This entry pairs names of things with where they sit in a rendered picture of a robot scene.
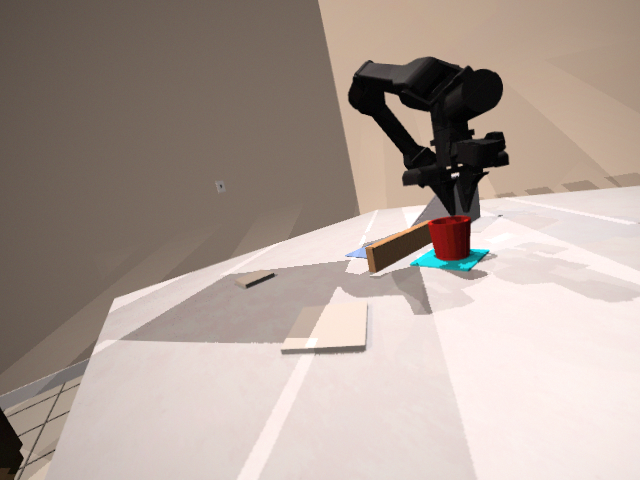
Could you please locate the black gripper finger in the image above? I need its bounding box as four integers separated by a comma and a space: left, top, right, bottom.
454, 171, 490, 213
425, 178, 457, 216

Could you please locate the red cup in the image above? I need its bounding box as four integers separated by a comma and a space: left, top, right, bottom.
428, 216, 471, 261

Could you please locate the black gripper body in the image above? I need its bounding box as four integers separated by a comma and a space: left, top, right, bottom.
402, 124, 509, 187

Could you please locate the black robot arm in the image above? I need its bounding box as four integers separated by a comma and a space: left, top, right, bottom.
348, 56, 506, 170

